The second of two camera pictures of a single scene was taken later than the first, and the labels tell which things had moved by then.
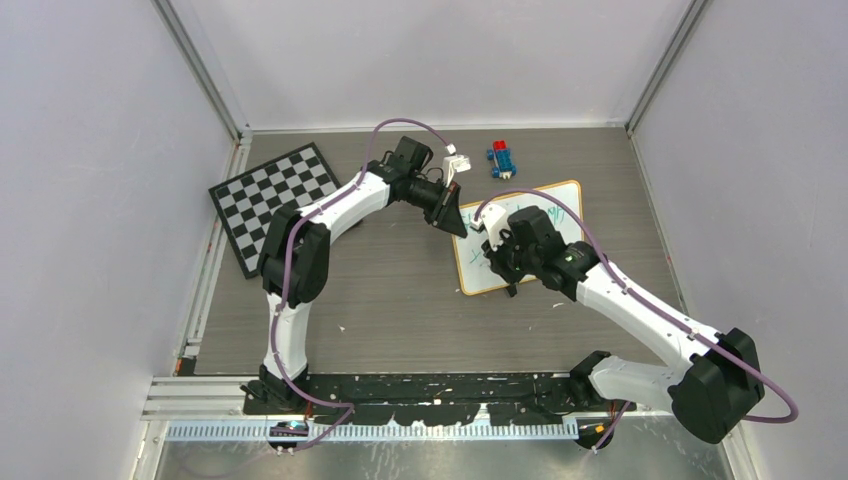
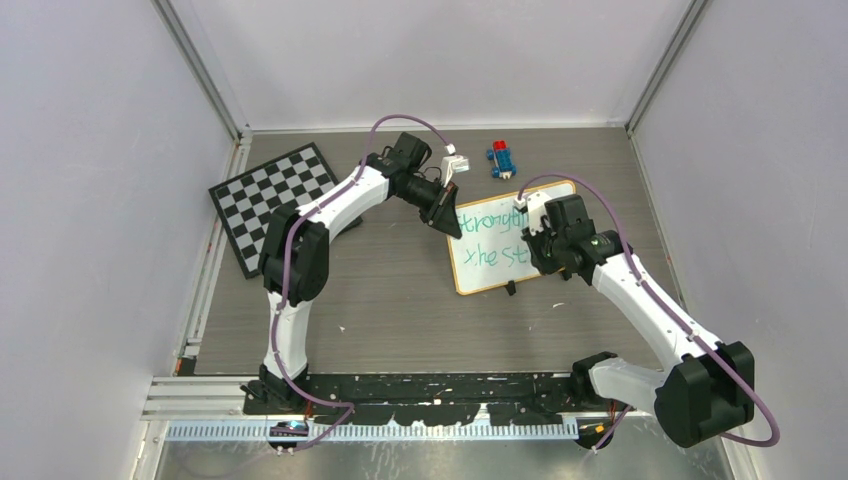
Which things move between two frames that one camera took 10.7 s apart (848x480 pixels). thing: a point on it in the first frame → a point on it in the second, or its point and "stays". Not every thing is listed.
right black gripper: x=496 y=256 → x=547 y=267
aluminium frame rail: x=213 y=409 stays
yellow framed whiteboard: x=474 y=270 stays
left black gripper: x=447 y=215 stays
